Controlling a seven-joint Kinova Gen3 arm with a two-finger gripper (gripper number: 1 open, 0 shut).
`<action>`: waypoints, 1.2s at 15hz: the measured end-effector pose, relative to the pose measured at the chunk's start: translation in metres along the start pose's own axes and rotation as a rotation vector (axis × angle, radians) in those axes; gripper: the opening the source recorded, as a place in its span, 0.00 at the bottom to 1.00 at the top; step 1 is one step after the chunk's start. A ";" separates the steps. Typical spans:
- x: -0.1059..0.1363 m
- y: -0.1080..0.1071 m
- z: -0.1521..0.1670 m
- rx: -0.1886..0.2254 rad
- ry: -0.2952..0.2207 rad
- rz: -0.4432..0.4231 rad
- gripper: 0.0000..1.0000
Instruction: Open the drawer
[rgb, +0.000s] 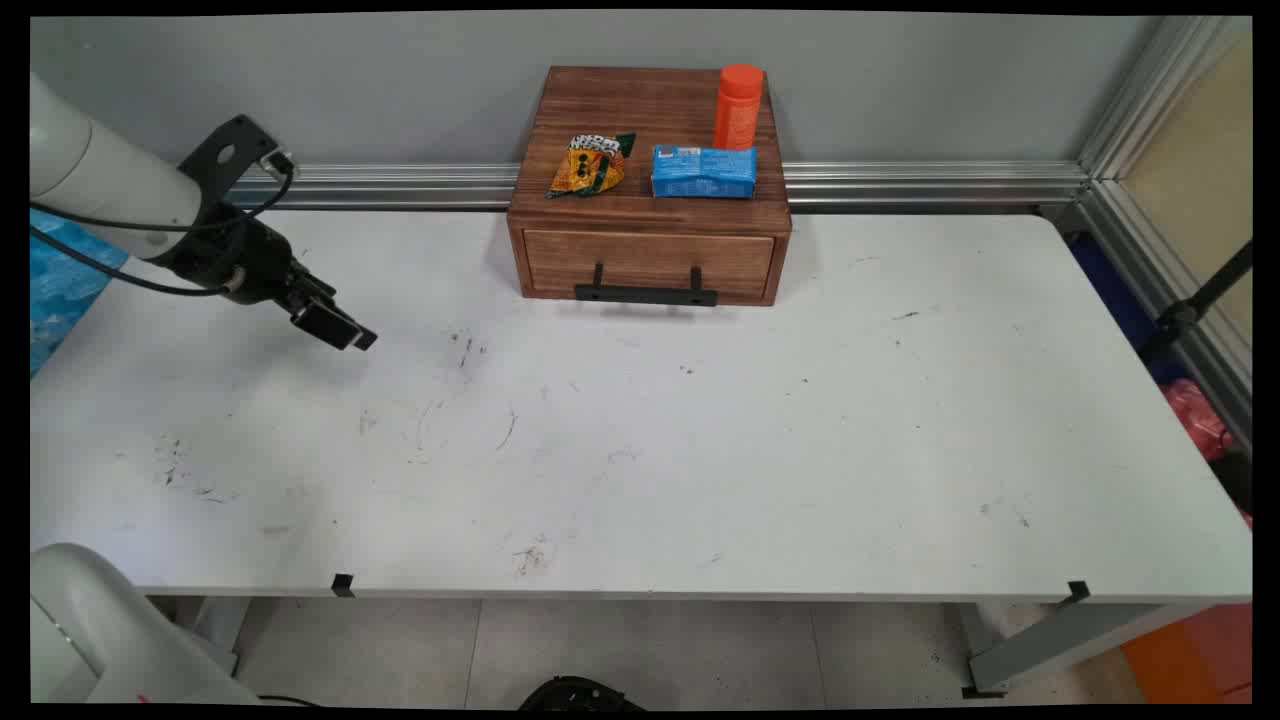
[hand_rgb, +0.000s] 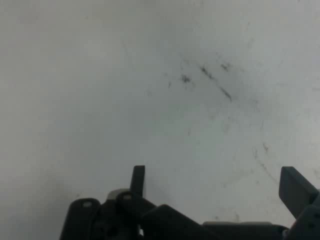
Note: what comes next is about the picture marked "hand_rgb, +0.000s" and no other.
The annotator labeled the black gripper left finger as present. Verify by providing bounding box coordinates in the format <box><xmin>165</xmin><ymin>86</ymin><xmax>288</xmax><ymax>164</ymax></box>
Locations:
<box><xmin>59</xmin><ymin>165</ymin><xmax>157</xmax><ymax>240</ymax></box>

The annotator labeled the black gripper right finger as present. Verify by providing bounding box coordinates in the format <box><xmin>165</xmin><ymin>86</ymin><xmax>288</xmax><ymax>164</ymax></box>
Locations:
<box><xmin>278</xmin><ymin>166</ymin><xmax>320</xmax><ymax>240</ymax></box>

